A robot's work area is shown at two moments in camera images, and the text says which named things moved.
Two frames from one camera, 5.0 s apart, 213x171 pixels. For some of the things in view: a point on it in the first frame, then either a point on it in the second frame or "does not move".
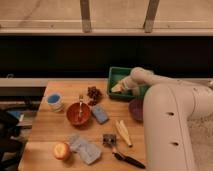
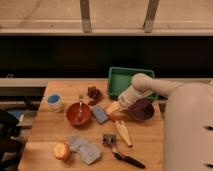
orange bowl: x=73 y=114 does not move
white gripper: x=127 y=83 → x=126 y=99
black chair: x=10 y=149 does not move
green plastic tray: x=115 y=75 does not move
